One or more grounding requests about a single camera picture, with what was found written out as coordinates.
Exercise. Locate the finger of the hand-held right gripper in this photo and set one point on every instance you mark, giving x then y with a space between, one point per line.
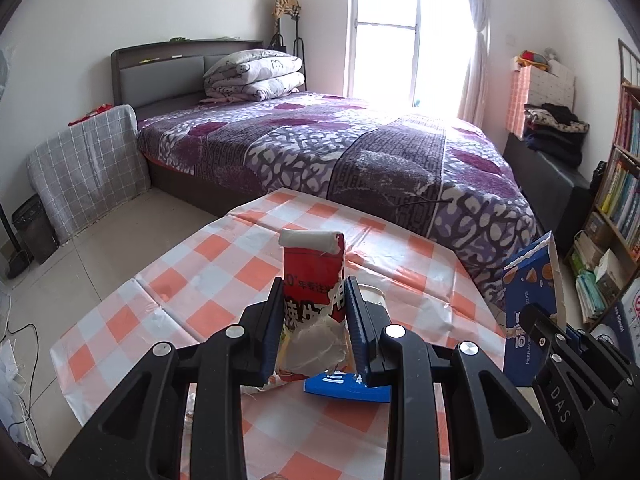
542 330
582 340

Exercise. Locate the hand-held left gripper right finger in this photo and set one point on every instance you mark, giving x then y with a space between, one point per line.
356 332

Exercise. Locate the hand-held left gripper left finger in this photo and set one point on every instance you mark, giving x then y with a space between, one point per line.
272 332

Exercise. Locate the dark blue carton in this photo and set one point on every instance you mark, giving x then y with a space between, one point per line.
525 280

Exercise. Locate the blue packet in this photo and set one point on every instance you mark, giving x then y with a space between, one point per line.
340 391

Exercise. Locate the red snack bag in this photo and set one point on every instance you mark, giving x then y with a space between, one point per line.
310 270

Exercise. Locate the white paper cup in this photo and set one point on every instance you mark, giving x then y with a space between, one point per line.
372 296

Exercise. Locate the blue water bottle carton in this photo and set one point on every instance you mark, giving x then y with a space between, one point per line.
625 315

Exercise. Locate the stack of magazines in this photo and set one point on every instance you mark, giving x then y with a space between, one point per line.
589 285

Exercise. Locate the tissue box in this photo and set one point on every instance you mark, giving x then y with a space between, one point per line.
611 274

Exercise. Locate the orange checked tablecloth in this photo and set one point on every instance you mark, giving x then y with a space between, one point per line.
200 280

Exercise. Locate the black storage bench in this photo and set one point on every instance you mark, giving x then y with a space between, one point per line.
545 185

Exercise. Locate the row of books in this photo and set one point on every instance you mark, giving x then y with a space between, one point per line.
625 195

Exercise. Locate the black bag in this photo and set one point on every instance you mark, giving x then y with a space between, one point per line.
598 177

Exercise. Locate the purple patterned bedspread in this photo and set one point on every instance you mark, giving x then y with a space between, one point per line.
310 150

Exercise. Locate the wooden bookshelf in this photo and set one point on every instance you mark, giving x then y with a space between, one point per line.
617 155

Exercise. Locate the pile of folded clothes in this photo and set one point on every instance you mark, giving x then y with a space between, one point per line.
557 127

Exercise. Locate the pink cabinet with white drawers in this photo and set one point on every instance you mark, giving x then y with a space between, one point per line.
545 87

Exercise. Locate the grey checked cloth cover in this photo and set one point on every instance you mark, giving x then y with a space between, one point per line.
85 170

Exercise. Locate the folded white patterned quilt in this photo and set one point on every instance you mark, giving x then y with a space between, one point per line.
255 75

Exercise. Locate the black box appliance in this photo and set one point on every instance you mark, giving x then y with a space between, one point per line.
32 227

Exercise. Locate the colourful toys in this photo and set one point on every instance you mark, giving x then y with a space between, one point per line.
531 58

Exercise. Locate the black coat rack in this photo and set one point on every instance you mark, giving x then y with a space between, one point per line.
298 55

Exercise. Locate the red cloth item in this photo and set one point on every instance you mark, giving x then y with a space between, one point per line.
92 114

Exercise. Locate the window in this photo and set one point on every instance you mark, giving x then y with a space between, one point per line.
400 35

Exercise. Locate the yellow plaid scarf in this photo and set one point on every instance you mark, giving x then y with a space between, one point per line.
286 5

